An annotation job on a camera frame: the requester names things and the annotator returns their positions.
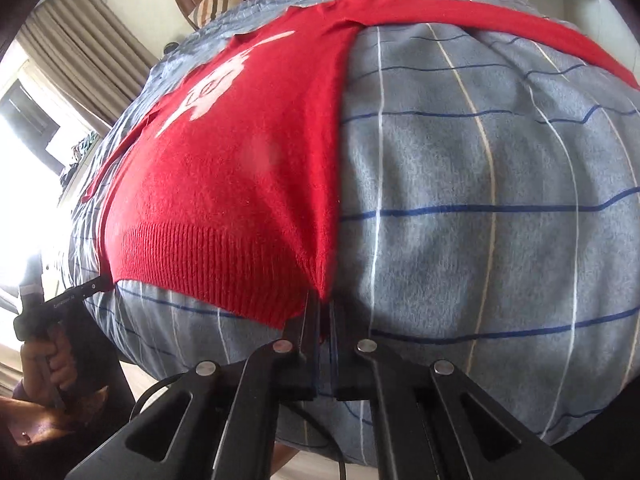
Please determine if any grey plaid bed cover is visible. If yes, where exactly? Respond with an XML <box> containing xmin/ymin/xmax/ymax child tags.
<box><xmin>60</xmin><ymin>0</ymin><xmax>640</xmax><ymax>467</ymax></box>

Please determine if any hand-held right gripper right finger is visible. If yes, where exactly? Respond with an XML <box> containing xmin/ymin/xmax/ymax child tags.
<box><xmin>327</xmin><ymin>301</ymin><xmax>586</xmax><ymax>480</ymax></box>

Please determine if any striped pillow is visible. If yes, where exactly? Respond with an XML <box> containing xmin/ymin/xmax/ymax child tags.
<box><xmin>192</xmin><ymin>0</ymin><xmax>237</xmax><ymax>29</ymax></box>

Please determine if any multicoloured cloth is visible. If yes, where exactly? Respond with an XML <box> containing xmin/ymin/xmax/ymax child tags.
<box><xmin>59</xmin><ymin>129</ymin><xmax>101</xmax><ymax>196</ymax></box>

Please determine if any red knitted sweater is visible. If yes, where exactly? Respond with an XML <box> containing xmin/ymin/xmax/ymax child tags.
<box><xmin>82</xmin><ymin>0</ymin><xmax>640</xmax><ymax>332</ymax></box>

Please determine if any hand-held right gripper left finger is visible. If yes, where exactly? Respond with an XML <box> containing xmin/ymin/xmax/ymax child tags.
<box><xmin>65</xmin><ymin>290</ymin><xmax>322</xmax><ymax>480</ymax></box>

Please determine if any window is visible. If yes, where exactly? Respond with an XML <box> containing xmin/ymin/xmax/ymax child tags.
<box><xmin>0</xmin><ymin>40</ymin><xmax>115</xmax><ymax>311</ymax></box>

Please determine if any person's left hand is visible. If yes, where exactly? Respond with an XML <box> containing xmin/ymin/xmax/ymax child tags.
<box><xmin>20</xmin><ymin>326</ymin><xmax>77</xmax><ymax>402</ymax></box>

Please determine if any person's dark clothing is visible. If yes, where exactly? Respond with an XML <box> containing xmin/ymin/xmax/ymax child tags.
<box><xmin>64</xmin><ymin>305</ymin><xmax>137</xmax><ymax>461</ymax></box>

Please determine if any beige curtain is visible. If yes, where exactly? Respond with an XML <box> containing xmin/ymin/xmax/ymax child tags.
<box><xmin>17</xmin><ymin>0</ymin><xmax>162</xmax><ymax>132</ymax></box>

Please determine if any black cable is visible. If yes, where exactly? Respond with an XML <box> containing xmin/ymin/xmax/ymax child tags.
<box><xmin>287</xmin><ymin>402</ymin><xmax>348</xmax><ymax>480</ymax></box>

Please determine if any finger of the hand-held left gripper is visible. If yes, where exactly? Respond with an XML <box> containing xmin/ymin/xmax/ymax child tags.
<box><xmin>70</xmin><ymin>276</ymin><xmax>110</xmax><ymax>302</ymax></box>

